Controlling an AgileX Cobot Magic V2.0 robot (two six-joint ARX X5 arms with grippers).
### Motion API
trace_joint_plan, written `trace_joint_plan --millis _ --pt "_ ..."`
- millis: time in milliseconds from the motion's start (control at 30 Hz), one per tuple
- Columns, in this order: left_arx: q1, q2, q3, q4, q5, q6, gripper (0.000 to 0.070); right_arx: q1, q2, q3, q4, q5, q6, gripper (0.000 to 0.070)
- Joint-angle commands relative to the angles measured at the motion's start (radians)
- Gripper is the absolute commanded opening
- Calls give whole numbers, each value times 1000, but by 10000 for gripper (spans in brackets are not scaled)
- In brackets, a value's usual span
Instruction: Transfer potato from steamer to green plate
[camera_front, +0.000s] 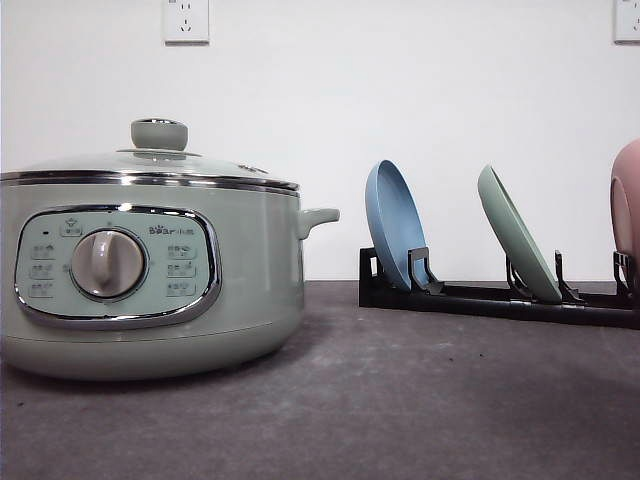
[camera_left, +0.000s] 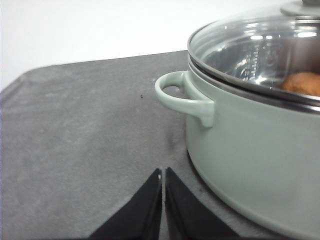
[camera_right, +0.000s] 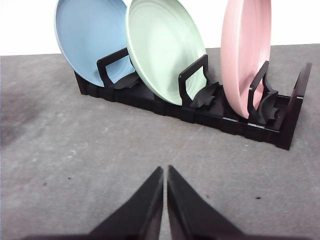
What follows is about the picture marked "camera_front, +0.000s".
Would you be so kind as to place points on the blue plate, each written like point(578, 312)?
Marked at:
point(397, 219)

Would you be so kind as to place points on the green plate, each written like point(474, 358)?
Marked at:
point(516, 236)

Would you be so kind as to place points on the green electric steamer pot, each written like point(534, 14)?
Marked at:
point(140, 280)

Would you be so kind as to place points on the white wall socket left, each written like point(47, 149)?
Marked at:
point(187, 24)

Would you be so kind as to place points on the black dish rack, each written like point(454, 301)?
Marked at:
point(426, 291)

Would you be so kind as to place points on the pink plate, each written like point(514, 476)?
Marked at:
point(625, 206)

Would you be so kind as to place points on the white wall socket right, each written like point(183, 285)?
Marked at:
point(627, 23)

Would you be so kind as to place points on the glass steamer lid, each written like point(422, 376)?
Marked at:
point(157, 157)

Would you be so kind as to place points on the white wall socket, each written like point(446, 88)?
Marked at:
point(187, 24)
point(627, 23)

